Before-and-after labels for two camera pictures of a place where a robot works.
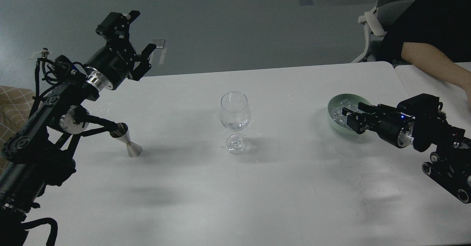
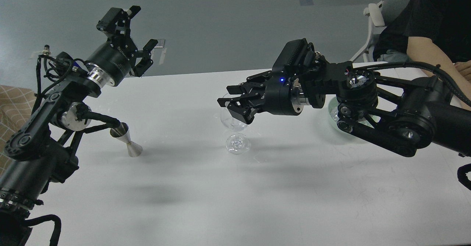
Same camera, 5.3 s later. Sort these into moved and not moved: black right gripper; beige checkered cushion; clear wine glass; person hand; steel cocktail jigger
Moved: black right gripper; person hand
Not moved: steel cocktail jigger; beige checkered cushion; clear wine glass
